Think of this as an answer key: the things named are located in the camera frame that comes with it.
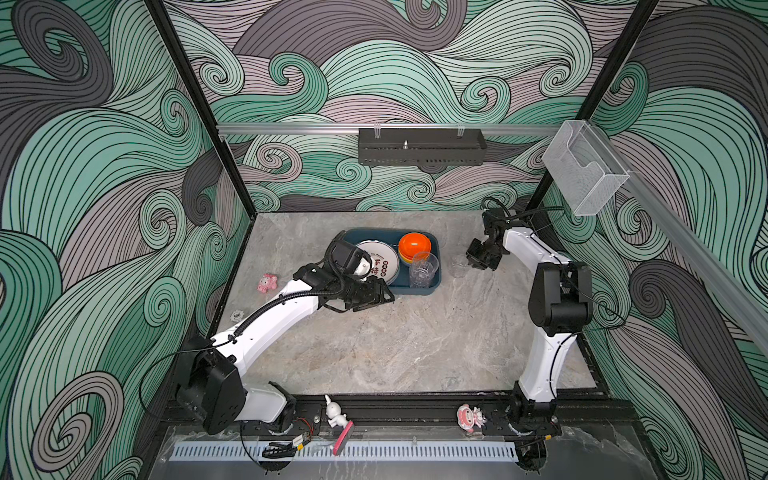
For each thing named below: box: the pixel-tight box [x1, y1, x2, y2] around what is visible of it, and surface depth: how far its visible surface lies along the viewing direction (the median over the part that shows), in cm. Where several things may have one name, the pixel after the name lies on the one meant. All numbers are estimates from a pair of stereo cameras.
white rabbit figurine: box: [324, 394, 348, 428], surface depth 73 cm
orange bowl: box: [398, 232, 431, 259], surface depth 103 cm
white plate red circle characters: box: [356, 239, 400, 285], surface depth 103 cm
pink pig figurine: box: [456, 403, 487, 433], surface depth 73 cm
